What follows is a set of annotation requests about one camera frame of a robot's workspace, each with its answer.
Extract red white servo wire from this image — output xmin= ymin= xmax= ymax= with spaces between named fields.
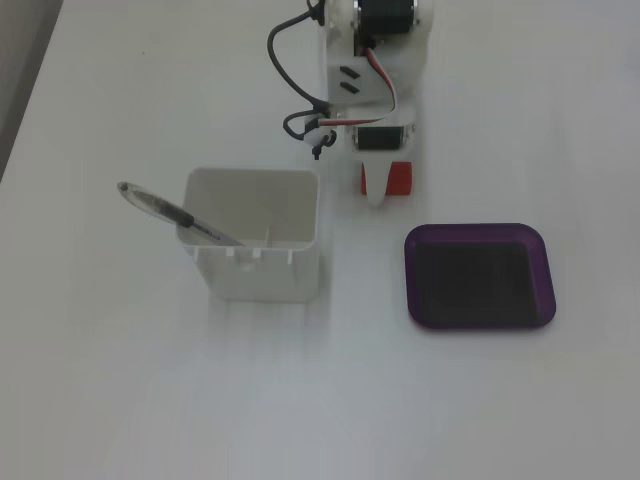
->
xmin=318 ymin=47 xmax=399 ymax=129

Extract white rectangular plastic container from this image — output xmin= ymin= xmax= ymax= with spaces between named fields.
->
xmin=175 ymin=168 xmax=322 ymax=303

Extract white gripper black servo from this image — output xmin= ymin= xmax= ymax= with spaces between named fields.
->
xmin=344 ymin=104 xmax=419 ymax=208

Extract small black cable connector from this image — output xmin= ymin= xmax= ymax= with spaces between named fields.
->
xmin=310 ymin=128 xmax=337 ymax=162

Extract purple square tray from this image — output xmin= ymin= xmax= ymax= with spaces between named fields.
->
xmin=403 ymin=222 xmax=558 ymax=332

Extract black cable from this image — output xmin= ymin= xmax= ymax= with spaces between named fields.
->
xmin=266 ymin=0 xmax=332 ymax=146

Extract red cube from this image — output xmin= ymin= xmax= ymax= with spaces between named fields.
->
xmin=359 ymin=160 xmax=414 ymax=197

